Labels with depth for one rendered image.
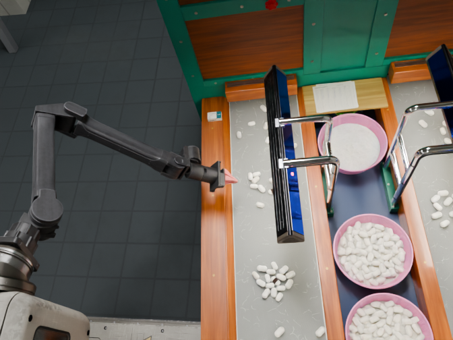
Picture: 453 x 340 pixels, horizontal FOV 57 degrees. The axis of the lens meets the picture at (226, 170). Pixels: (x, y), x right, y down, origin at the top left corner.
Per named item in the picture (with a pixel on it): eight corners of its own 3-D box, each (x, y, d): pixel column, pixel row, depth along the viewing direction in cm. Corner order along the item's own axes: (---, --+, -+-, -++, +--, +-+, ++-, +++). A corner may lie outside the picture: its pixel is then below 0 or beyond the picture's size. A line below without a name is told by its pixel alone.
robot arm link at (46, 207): (27, 116, 134) (33, 94, 127) (71, 123, 141) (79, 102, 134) (23, 241, 109) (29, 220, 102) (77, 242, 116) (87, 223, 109)
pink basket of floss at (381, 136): (354, 194, 166) (358, 184, 158) (303, 155, 177) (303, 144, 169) (397, 150, 172) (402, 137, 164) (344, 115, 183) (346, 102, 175)
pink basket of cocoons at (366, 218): (354, 306, 147) (358, 301, 139) (318, 240, 160) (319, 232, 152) (423, 274, 149) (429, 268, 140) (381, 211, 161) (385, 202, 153)
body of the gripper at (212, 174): (222, 160, 153) (204, 156, 149) (223, 186, 148) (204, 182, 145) (214, 168, 158) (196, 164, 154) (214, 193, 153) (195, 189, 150)
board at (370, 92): (305, 116, 175) (306, 115, 174) (302, 88, 182) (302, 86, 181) (387, 107, 171) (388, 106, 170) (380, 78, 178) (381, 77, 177)
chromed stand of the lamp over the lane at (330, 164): (284, 220, 166) (279, 169, 127) (280, 175, 175) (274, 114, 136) (333, 216, 163) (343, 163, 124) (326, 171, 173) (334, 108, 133)
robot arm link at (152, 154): (53, 131, 135) (61, 108, 128) (60, 121, 139) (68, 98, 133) (174, 185, 147) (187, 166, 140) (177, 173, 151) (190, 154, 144)
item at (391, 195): (389, 212, 161) (418, 156, 121) (379, 166, 170) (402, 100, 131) (441, 208, 158) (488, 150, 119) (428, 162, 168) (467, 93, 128)
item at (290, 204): (277, 244, 125) (276, 237, 118) (263, 78, 153) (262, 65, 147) (305, 242, 124) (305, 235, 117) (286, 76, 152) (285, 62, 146)
